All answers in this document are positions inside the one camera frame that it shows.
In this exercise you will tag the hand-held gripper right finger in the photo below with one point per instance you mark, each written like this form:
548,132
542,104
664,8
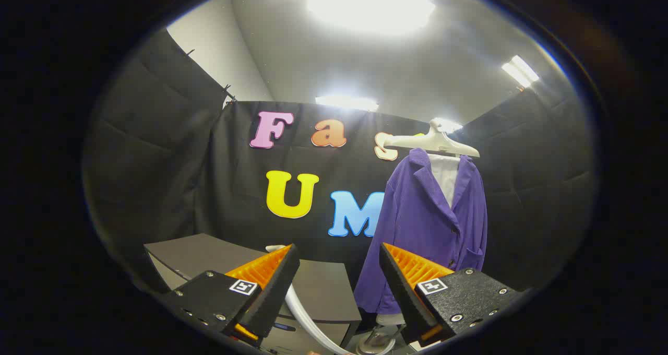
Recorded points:
402,292

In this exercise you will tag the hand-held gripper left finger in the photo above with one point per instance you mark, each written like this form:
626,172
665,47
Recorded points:
276,287

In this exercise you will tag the purple jacket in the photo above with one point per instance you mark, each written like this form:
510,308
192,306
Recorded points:
417,219

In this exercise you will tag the white shirt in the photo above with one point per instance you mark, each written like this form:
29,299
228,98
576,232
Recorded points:
446,177

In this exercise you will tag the white clothes hanger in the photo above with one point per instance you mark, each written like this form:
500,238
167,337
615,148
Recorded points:
443,143

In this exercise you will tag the grey metal stand base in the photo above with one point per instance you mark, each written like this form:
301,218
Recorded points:
373,343

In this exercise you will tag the grey drawer cabinet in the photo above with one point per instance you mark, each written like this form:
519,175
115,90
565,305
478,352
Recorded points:
198,253

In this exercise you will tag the black backdrop cloth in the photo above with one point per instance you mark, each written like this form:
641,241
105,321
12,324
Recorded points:
156,188

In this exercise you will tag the small ceiling light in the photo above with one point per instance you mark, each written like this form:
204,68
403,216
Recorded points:
449,126

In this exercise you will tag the oval ceiling light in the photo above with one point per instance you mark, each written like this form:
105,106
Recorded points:
347,103

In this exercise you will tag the rectangular ceiling light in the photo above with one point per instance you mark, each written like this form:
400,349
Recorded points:
520,71

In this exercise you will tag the large ceiling light panel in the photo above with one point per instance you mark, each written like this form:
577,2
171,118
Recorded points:
370,5

